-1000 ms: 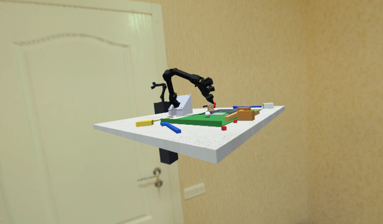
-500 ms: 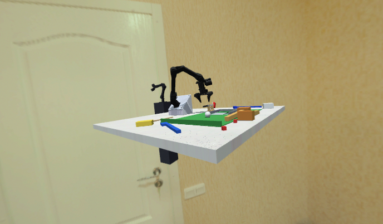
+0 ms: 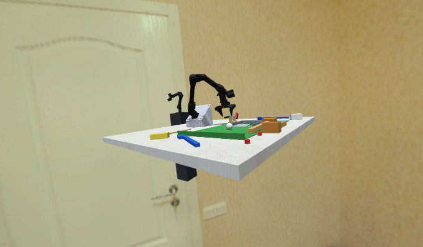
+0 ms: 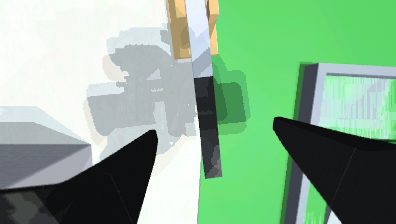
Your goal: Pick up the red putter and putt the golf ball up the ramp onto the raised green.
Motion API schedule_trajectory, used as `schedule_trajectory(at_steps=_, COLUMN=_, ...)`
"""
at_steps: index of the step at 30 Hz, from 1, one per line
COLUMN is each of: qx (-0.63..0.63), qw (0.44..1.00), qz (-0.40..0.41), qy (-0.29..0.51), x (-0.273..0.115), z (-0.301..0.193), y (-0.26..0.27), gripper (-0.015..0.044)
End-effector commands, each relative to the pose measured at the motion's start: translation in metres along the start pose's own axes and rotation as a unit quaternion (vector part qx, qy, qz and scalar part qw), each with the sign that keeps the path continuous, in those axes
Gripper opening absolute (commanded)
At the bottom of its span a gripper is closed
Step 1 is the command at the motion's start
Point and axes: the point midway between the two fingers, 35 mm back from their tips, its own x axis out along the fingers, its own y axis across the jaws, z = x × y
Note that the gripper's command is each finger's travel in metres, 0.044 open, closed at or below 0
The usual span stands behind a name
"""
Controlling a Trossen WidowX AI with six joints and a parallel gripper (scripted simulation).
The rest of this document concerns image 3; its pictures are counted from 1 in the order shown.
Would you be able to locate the green flat mat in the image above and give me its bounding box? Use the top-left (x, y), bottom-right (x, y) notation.
top-left (196, 120), bottom-right (289, 140)

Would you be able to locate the yellow rectangular block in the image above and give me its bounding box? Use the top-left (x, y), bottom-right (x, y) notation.
top-left (150, 132), bottom-right (170, 140)

